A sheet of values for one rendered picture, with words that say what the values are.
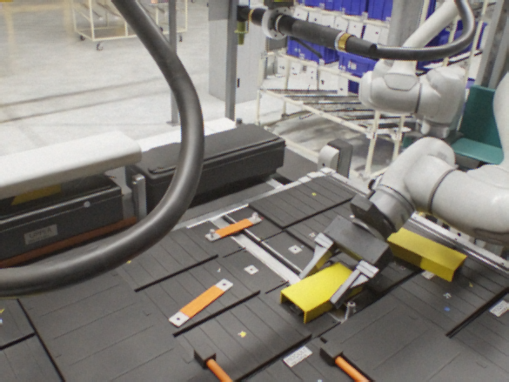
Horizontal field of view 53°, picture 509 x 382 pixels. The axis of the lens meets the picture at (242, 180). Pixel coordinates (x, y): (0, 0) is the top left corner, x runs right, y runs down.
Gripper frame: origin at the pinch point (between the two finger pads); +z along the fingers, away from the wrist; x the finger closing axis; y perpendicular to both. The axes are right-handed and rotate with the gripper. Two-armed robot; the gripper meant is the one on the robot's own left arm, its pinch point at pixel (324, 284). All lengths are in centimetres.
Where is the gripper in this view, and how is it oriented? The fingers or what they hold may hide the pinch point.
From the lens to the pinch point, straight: 102.2
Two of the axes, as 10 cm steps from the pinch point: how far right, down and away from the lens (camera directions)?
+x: -6.2, -4.0, 6.8
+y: 4.2, 5.7, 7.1
